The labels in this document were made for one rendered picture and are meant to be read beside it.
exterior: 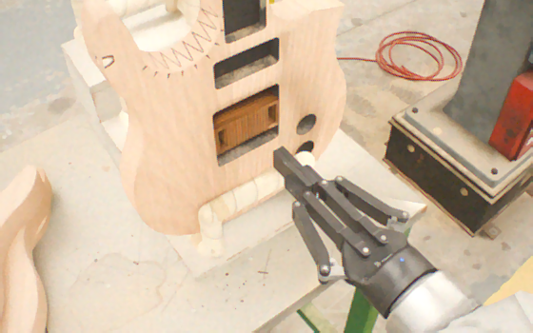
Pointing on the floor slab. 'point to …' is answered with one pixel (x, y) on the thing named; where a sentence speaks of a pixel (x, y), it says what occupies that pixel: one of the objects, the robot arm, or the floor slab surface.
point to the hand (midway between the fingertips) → (294, 173)
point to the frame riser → (450, 183)
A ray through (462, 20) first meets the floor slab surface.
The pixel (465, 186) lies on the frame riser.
